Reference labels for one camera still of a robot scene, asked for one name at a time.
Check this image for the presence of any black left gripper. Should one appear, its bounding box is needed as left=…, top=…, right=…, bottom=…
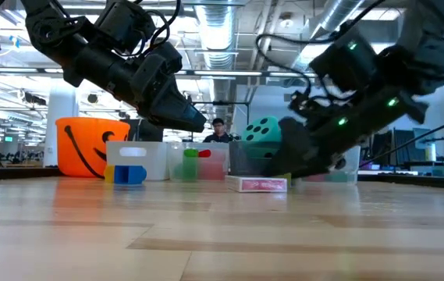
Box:
left=130, top=41, right=208, bottom=134

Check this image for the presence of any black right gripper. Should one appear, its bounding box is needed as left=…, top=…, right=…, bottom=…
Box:
left=268, top=76, right=430, bottom=180

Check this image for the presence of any teal foam die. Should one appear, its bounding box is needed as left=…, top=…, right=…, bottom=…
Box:
left=241, top=116, right=283, bottom=159

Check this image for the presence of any red two-stud block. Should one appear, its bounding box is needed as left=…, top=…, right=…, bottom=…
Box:
left=197, top=149, right=229, bottom=180

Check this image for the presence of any playing card box red back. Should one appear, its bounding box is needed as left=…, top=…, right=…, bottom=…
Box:
left=225, top=175, right=288, bottom=194

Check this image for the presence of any person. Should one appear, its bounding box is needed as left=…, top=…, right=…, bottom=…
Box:
left=202, top=118, right=235, bottom=144

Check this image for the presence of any grey plastic bin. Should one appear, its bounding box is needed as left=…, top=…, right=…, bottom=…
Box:
left=228, top=140, right=281, bottom=177

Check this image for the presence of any clear plastic bin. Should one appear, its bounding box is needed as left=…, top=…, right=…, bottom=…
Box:
left=166, top=142, right=230, bottom=182
left=303, top=146, right=362, bottom=185

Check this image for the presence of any white plastic bin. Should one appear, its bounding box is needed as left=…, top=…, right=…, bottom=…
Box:
left=105, top=140, right=169, bottom=182

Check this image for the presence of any blue single-stud block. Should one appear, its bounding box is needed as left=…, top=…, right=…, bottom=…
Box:
left=113, top=165, right=147, bottom=185

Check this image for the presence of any dark background monitor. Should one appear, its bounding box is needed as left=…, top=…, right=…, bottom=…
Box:
left=369, top=128, right=416, bottom=169

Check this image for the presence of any orange pumpkin bucket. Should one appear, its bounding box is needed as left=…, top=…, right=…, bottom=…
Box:
left=55, top=116, right=131, bottom=179

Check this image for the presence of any silver ventilation duct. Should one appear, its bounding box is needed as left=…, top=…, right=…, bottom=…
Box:
left=194, top=0, right=242, bottom=114

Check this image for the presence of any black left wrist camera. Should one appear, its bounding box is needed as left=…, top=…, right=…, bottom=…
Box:
left=95, top=0, right=157, bottom=54

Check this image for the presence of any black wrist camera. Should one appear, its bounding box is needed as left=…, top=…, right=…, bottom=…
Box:
left=95, top=0, right=157, bottom=54
left=309, top=27, right=378, bottom=93

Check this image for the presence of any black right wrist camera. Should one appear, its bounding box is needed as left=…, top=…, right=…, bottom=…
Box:
left=309, top=27, right=378, bottom=93

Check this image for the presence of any black aluminium rig frame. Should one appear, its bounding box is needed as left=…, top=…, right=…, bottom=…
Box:
left=0, top=165, right=444, bottom=191

